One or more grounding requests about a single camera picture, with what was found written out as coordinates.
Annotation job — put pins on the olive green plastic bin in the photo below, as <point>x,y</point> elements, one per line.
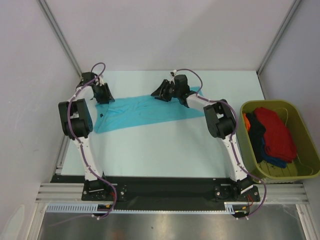
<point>307,163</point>

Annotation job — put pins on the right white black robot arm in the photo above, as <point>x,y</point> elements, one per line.
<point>220,120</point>

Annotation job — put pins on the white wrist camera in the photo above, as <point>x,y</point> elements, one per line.
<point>100,81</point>
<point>173,74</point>

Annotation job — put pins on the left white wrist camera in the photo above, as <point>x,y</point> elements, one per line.
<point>100,81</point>

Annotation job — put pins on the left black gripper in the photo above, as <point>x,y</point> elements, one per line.
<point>108,96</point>

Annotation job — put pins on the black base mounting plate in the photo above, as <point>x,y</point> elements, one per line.
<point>161,193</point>

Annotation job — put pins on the blue t shirt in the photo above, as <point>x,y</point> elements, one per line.
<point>271,160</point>

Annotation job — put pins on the right aluminium frame post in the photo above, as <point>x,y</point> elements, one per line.
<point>279,34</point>

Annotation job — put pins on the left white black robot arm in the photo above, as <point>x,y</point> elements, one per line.
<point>78,116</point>

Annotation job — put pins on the white slotted cable duct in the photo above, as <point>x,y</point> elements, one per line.
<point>96,208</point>

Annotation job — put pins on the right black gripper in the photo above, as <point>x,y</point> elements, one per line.
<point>163,89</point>

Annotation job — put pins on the aluminium frame post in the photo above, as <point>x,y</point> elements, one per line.
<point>279,34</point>
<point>53,23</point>

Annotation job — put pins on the orange t shirt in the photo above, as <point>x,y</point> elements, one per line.
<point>246,122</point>

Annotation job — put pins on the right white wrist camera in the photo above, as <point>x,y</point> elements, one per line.
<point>173,74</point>

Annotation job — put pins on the aluminium front rail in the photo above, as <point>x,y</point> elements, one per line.
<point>291,193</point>

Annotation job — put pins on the black t shirt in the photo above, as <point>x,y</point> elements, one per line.
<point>256,133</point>

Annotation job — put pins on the turquoise t shirt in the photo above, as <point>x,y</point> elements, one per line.
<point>139,111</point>

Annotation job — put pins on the left aluminium frame post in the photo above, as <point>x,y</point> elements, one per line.
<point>53,23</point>

